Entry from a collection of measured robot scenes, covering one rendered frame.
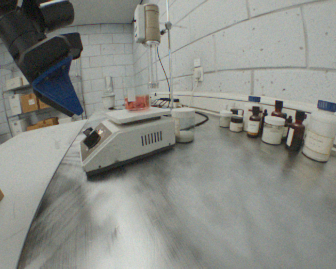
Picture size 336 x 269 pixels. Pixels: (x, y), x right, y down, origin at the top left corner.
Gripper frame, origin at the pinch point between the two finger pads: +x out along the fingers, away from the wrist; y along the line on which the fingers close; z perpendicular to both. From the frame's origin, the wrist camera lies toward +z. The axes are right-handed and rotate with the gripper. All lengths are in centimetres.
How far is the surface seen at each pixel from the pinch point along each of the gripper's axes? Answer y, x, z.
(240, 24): -16, 5, 68
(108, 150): -4.0, 11.0, -0.7
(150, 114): -5.7, 11.5, 9.2
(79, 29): 228, -109, 132
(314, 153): -37, 29, 19
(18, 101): 254, -67, -27
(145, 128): -5.7, 12.8, 6.8
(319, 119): -36.6, 22.8, 23.4
